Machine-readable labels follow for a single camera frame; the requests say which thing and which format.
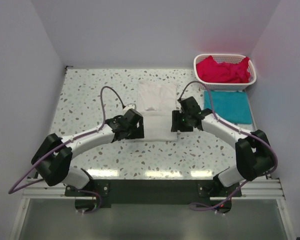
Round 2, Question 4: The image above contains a white t shirt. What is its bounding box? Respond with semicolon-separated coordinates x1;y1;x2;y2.
136;80;178;142

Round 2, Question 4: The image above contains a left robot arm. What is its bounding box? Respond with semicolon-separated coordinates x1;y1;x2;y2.
31;108;145;196

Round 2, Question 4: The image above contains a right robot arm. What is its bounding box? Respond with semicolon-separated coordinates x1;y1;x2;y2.
171;97;278;197

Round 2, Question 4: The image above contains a folded teal t shirt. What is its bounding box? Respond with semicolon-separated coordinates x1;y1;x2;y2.
210;90;252;125

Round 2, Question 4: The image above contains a red t shirt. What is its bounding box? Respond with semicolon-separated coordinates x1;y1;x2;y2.
196;55;251;84

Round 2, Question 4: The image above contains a white plastic laundry basket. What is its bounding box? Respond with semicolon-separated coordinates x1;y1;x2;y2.
193;53;257;91

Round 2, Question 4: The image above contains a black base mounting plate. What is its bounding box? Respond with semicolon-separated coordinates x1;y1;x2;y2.
64;179;242;213

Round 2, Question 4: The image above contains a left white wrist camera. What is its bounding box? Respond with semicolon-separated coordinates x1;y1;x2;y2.
122;103;136;111

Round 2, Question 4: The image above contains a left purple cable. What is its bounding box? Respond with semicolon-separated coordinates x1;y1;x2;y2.
8;86;131;215

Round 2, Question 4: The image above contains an aluminium frame rail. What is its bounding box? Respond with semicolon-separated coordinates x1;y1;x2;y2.
21;178;285;200

